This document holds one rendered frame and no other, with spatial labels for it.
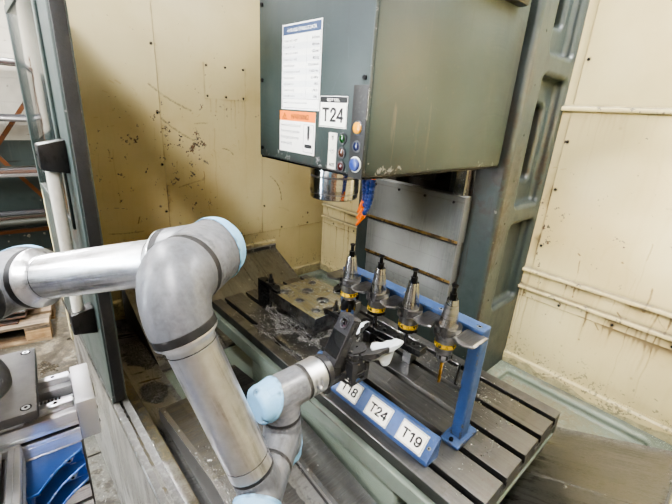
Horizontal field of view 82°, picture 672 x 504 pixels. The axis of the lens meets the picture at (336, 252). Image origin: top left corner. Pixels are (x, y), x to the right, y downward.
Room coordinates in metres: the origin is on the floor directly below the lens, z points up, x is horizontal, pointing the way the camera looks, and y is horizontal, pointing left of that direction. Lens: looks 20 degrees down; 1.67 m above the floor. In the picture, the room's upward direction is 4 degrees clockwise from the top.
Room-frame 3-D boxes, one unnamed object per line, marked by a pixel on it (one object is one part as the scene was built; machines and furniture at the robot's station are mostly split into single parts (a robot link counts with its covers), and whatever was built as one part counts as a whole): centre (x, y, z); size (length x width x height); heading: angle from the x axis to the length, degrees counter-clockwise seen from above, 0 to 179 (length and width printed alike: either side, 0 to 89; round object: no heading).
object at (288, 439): (0.59, 0.09, 1.06); 0.11 x 0.08 x 0.11; 173
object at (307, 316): (1.37, 0.07, 0.97); 0.29 x 0.23 x 0.05; 43
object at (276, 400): (0.60, 0.09, 1.16); 0.11 x 0.08 x 0.09; 133
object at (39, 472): (0.52, 0.49, 0.98); 0.09 x 0.09 x 0.09; 38
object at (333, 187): (1.26, 0.02, 1.47); 0.16 x 0.16 x 0.12
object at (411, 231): (1.56, -0.30, 1.16); 0.48 x 0.05 x 0.51; 43
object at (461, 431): (0.79, -0.35, 1.05); 0.10 x 0.05 x 0.30; 133
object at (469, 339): (0.75, -0.31, 1.21); 0.07 x 0.05 x 0.01; 133
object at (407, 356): (1.17, -0.21, 0.93); 0.26 x 0.05 x 0.06; 48
